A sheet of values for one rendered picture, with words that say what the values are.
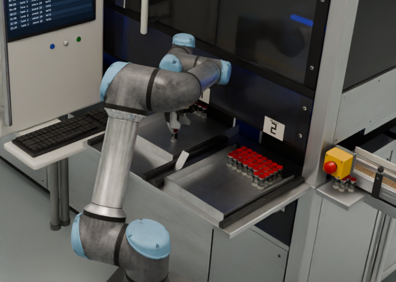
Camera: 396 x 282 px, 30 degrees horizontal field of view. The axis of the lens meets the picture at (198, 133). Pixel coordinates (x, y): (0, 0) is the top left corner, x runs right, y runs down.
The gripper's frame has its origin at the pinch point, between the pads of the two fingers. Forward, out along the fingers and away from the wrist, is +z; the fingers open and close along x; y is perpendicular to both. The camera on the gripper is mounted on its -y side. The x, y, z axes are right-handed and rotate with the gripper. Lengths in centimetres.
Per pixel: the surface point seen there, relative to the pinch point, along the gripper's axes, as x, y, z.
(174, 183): -22.3, 23.5, 2.0
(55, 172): -8, -61, 46
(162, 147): -6.3, 1.1, 5.3
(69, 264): -5, -55, 94
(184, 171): -13.5, 19.2, 3.1
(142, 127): -1.8, -14.3, 5.3
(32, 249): -11, -75, 94
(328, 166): 12, 57, -7
